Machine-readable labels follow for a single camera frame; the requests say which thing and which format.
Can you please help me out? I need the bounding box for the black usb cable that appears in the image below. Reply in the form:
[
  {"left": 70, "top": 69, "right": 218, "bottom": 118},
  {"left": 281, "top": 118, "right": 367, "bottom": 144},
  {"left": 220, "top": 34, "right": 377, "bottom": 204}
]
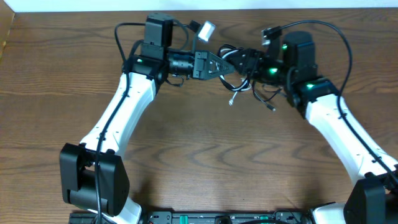
[{"left": 216, "top": 44, "right": 282, "bottom": 112}]

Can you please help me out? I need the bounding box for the white usb cable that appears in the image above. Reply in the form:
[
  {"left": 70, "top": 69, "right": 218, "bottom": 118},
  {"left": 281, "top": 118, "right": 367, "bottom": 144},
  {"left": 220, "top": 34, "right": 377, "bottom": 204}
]
[{"left": 221, "top": 48, "right": 252, "bottom": 106}]

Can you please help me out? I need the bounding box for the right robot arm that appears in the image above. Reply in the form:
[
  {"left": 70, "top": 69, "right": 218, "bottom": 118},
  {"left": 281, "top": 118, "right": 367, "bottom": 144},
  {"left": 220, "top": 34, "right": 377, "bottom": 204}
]
[{"left": 223, "top": 30, "right": 397, "bottom": 223}]

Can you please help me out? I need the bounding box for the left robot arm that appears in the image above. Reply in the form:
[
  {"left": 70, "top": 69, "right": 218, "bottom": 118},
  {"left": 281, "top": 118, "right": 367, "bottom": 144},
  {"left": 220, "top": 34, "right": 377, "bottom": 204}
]
[{"left": 59, "top": 12, "right": 234, "bottom": 223}]

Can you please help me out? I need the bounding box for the left camera black cable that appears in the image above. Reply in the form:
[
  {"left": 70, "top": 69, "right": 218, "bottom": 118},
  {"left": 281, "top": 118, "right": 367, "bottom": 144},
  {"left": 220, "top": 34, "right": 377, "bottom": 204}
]
[{"left": 94, "top": 20, "right": 201, "bottom": 224}]

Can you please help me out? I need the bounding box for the camera black cable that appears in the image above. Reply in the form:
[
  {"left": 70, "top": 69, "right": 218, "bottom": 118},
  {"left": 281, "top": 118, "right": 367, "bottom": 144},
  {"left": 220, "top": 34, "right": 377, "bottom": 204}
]
[
  {"left": 94, "top": 20, "right": 201, "bottom": 224},
  {"left": 266, "top": 19, "right": 398, "bottom": 187}
]

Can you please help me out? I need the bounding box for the right camera black cable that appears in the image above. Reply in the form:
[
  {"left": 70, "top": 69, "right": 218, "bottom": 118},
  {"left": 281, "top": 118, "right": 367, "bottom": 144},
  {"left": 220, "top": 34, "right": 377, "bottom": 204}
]
[{"left": 266, "top": 19, "right": 398, "bottom": 187}]

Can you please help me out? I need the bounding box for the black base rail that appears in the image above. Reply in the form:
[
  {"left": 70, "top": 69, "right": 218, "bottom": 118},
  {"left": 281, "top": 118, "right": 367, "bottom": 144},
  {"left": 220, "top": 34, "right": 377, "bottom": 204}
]
[{"left": 68, "top": 208, "right": 315, "bottom": 224}]

